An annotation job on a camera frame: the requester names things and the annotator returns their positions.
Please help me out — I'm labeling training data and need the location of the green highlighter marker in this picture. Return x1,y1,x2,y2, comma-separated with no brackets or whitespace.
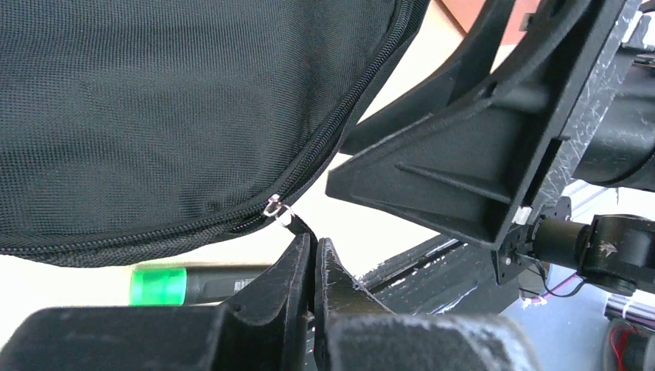
129,264,268,306

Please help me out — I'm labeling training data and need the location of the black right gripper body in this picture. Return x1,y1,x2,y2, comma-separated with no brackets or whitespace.
326,1,628,249

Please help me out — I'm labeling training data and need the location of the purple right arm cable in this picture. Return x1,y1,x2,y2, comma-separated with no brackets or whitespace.
519,271,655,328

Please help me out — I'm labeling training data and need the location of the translucent pink plastic storage box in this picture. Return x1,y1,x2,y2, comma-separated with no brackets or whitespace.
438,0,540,46

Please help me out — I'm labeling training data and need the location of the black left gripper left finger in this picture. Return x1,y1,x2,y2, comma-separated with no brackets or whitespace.
1,233,311,370

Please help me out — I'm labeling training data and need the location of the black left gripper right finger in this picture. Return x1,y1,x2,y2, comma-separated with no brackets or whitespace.
313,238,541,370

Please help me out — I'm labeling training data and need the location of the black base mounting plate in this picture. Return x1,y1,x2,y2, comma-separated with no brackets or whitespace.
360,235,519,315

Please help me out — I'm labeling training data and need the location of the black student backpack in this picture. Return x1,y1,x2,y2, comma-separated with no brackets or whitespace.
1,1,429,267

